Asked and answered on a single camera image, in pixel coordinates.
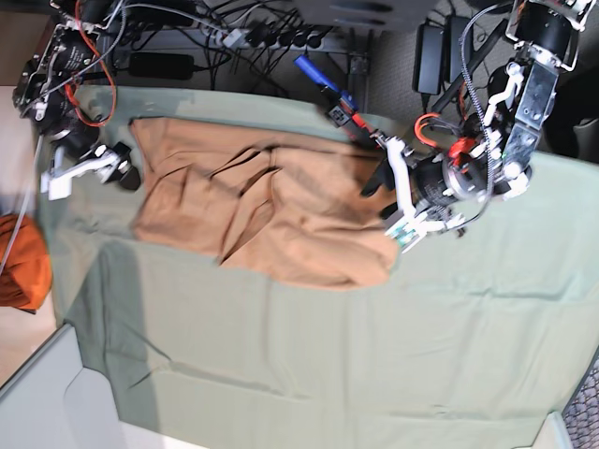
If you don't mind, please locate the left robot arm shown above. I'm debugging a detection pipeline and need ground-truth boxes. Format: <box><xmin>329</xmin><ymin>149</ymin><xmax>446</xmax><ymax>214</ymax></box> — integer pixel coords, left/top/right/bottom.
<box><xmin>365</xmin><ymin>1</ymin><xmax>593</xmax><ymax>239</ymax></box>

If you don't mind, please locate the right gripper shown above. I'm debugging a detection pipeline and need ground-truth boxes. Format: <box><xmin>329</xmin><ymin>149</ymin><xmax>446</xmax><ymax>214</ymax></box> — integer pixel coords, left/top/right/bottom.
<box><xmin>93</xmin><ymin>142</ymin><xmax>141</xmax><ymax>191</ymax></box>

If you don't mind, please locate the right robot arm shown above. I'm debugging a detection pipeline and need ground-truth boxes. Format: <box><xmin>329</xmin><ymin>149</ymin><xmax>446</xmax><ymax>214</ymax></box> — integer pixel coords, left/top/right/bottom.
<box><xmin>12</xmin><ymin>1</ymin><xmax>141</xmax><ymax>200</ymax></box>

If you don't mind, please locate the black power brick left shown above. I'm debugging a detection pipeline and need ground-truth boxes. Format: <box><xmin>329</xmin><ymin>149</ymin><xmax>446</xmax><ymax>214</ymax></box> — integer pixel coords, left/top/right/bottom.
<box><xmin>127</xmin><ymin>52</ymin><xmax>196</xmax><ymax>80</ymax></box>

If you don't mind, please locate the blue clamp with orange pad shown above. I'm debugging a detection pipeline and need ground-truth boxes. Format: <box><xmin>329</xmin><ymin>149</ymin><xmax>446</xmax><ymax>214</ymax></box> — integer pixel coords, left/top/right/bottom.
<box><xmin>294</xmin><ymin>55</ymin><xmax>377</xmax><ymax>150</ymax></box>

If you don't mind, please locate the tan orange T-shirt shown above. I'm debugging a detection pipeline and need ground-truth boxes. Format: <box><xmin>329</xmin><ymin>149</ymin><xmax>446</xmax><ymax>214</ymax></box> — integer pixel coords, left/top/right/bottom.
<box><xmin>130</xmin><ymin>117</ymin><xmax>399</xmax><ymax>290</ymax></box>

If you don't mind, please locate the grey plastic bin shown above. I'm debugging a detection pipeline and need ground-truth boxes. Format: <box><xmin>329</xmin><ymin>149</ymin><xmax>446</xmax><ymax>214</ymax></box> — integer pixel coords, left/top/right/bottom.
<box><xmin>1</xmin><ymin>325</ymin><xmax>126</xmax><ymax>448</ymax></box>

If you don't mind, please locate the aluminium frame post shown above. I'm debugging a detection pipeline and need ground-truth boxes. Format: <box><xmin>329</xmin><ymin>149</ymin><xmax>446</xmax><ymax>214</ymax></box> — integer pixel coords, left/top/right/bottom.
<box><xmin>345</xmin><ymin>28</ymin><xmax>374</xmax><ymax>112</ymax></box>

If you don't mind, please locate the sage green table cloth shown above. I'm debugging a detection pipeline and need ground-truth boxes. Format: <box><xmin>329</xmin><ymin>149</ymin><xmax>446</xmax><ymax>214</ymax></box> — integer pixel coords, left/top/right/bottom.
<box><xmin>35</xmin><ymin>83</ymin><xmax>599</xmax><ymax>449</ymax></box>

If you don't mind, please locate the power strip with plugs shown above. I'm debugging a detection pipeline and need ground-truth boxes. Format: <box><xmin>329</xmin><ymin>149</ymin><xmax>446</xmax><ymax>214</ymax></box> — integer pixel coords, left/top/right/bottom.
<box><xmin>187</xmin><ymin>17</ymin><xmax>333</xmax><ymax>50</ymax></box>

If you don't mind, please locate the black power adapter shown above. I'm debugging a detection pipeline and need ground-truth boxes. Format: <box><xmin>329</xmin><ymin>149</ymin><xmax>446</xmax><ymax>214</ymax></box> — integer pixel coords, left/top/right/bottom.
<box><xmin>444</xmin><ymin>15</ymin><xmax>470</xmax><ymax>83</ymax></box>
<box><xmin>413</xmin><ymin>23</ymin><xmax>444</xmax><ymax>95</ymax></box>

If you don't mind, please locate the folded dark orange garment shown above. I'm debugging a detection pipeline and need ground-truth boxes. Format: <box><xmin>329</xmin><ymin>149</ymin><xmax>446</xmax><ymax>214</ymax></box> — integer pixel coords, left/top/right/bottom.
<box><xmin>1</xmin><ymin>215</ymin><xmax>52</xmax><ymax>313</ymax></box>

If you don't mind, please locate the white cable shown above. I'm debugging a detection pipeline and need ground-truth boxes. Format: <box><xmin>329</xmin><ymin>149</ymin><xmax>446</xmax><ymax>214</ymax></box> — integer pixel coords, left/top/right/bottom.
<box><xmin>0</xmin><ymin>135</ymin><xmax>46</xmax><ymax>273</ymax></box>

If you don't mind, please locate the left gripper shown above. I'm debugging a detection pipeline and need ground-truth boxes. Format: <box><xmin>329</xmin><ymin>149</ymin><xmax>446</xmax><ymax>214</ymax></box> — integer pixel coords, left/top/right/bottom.
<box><xmin>360</xmin><ymin>155</ymin><xmax>463</xmax><ymax>220</ymax></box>

